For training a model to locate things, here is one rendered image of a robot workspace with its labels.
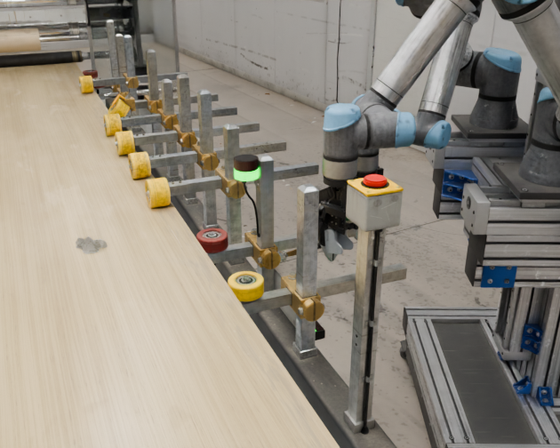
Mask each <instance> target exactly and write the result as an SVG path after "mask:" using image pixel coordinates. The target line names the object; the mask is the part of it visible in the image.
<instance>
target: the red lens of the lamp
mask: <svg viewBox="0 0 560 448"><path fill-rule="evenodd" d="M234 168H235V169H236V170H238V171H242V172H248V171H254V170H256V169H258V168H259V158H258V157H257V160H255V161H252V162H239V161H237V160H235V157H234Z"/></svg>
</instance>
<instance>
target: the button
mask: <svg viewBox="0 0 560 448"><path fill-rule="evenodd" d="M387 182H388V180H387V178H386V177H384V176H382V175H379V174H369V175H366V176H365V177H364V184H365V185H366V186H369V187H375V188H378V187H383V186H385V185H386V184H387Z"/></svg>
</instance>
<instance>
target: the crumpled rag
mask: <svg viewBox="0 0 560 448"><path fill-rule="evenodd" d="M102 247H104V248H106V247H108V246H107V243H106V241H104V240H102V239H99V240H97V239H95V240H92V239H91V238H90V237H89V236H88V237H86V239H83V238H79V237H78V238H77V240H76V248H77V249H82V250H83V252H84V253H85V254H90V253H96V252H99V249H100V248H102Z"/></svg>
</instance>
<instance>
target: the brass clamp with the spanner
mask: <svg viewBox="0 0 560 448"><path fill-rule="evenodd" d="M244 241H245V242H250V243H251V244H252V246H253V256H252V258H253V259H254V260H255V262H256V263H257V264H258V265H259V266H260V268H263V267H264V268H266V269H273V268H276V267H277V266H278V265H279V263H280V261H281V257H280V255H279V253H278V252H277V246H276V245H275V244H274V246H273V247H268V248H263V249H261V248H260V247H259V246H258V244H257V235H252V232H247V233H244Z"/></svg>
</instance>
